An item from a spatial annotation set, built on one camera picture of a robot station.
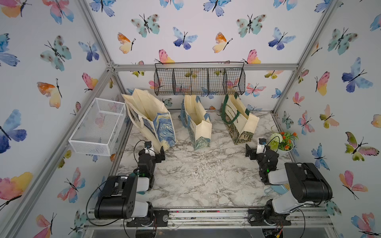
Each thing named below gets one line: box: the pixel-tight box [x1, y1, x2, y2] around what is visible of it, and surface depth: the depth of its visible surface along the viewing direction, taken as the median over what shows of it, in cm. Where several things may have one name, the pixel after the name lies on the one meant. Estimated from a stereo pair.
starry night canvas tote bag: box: [121, 88, 177, 154], surface depth 95 cm
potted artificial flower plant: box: [268, 131, 299, 153], surface depth 88 cm
